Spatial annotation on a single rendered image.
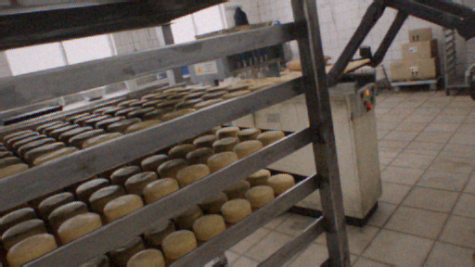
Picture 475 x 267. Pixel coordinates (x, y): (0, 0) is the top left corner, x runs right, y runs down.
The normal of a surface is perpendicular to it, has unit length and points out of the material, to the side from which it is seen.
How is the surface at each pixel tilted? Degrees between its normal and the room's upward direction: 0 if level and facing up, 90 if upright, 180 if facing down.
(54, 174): 90
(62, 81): 90
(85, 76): 90
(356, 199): 90
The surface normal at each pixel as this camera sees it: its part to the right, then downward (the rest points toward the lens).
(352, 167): -0.65, 0.31
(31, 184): 0.64, 0.07
